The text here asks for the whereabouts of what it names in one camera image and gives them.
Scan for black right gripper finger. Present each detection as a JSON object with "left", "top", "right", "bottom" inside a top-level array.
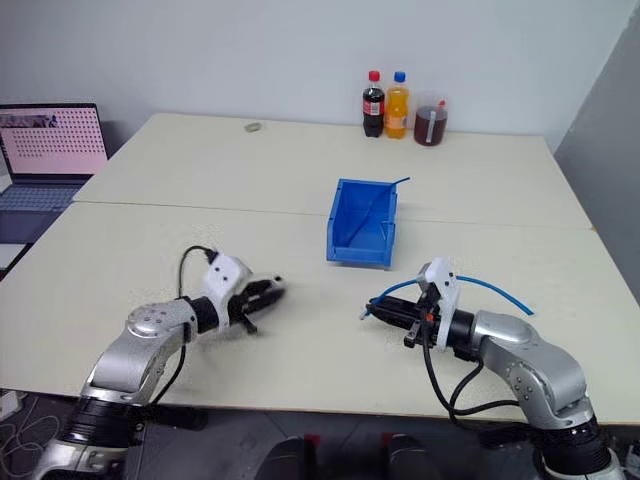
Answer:
[
  {"left": 368, "top": 296, "right": 424, "bottom": 314},
  {"left": 370, "top": 308, "right": 424, "bottom": 329}
]

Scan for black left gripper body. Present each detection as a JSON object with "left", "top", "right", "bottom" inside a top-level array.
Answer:
[{"left": 227, "top": 282, "right": 262, "bottom": 337}]

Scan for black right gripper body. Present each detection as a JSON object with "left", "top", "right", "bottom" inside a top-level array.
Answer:
[{"left": 402, "top": 292, "right": 442, "bottom": 351}]

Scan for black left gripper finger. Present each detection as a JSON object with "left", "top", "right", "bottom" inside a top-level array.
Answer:
[
  {"left": 249, "top": 275, "right": 287, "bottom": 297},
  {"left": 247, "top": 290, "right": 286, "bottom": 317}
]

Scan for blue cable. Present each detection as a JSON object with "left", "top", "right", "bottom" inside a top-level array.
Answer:
[
  {"left": 357, "top": 274, "right": 536, "bottom": 321},
  {"left": 348, "top": 175, "right": 412, "bottom": 247}
]

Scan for blue plastic bin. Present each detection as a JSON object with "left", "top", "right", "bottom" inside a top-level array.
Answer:
[{"left": 325, "top": 177, "right": 400, "bottom": 271}]

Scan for dark rounded shape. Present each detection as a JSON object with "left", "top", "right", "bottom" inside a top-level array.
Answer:
[
  {"left": 261, "top": 435, "right": 317, "bottom": 480},
  {"left": 381, "top": 432, "right": 432, "bottom": 480}
]

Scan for clear cup with dark liquid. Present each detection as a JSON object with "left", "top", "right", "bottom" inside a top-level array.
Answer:
[{"left": 413, "top": 90, "right": 449, "bottom": 148}]

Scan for orange soda bottle blue cap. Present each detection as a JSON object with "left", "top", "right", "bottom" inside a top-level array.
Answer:
[{"left": 384, "top": 71, "right": 411, "bottom": 141}]

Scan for cola bottle red cap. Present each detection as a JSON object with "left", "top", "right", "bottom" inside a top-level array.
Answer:
[{"left": 360, "top": 70, "right": 387, "bottom": 139}]

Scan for white flat object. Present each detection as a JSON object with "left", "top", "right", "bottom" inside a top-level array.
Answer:
[{"left": 0, "top": 242, "right": 27, "bottom": 271}]

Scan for open laptop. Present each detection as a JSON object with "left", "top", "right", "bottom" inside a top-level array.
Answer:
[{"left": 0, "top": 102, "right": 110, "bottom": 245}]

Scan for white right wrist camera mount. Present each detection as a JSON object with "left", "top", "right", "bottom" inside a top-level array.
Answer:
[{"left": 416, "top": 257, "right": 462, "bottom": 351}]

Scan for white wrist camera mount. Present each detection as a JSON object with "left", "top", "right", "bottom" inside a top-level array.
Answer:
[
  {"left": 416, "top": 257, "right": 462, "bottom": 351},
  {"left": 201, "top": 255, "right": 255, "bottom": 330}
]

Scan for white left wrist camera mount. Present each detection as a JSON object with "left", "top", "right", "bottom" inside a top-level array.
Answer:
[{"left": 201, "top": 255, "right": 255, "bottom": 330}]

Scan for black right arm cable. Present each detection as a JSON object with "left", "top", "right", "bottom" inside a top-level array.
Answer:
[{"left": 420, "top": 335, "right": 524, "bottom": 427}]

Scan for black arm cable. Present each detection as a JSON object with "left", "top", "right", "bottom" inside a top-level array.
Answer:
[
  {"left": 420, "top": 335, "right": 524, "bottom": 427},
  {"left": 145, "top": 244, "right": 220, "bottom": 409}
]

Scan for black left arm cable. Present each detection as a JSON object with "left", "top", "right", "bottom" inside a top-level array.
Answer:
[{"left": 145, "top": 244, "right": 220, "bottom": 409}]

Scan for white floor cable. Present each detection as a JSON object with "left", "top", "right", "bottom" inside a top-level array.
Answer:
[{"left": 0, "top": 392, "right": 61, "bottom": 474}]

